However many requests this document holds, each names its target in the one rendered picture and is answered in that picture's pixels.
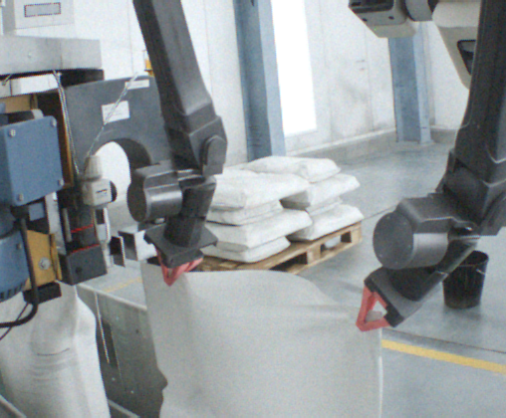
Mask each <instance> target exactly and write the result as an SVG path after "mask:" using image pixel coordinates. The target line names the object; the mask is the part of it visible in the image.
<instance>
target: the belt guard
mask: <svg viewBox="0 0 506 418"><path fill-rule="evenodd" d="M100 67H102V53H101V41H99V40H96V39H90V40H89V39H82V38H80V39H76V38H63V37H59V38H57V37H45V36H42V37H39V36H27V35H25V36H21V35H17V36H15V35H4V34H2V35H0V82H1V81H4V80H5V79H6V78H7V77H8V76H9V75H10V74H16V75H15V76H13V77H12V78H11V79H10V80H14V79H25V78H28V77H41V76H42V75H47V73H48V75H53V73H52V72H51V71H50V70H55V72H56V74H58V73H59V72H60V74H61V75H65V74H69V73H73V72H83V71H87V70H95V69H99V68H100ZM58 70H59V72H58ZM47 71H48V72H47Z"/></svg>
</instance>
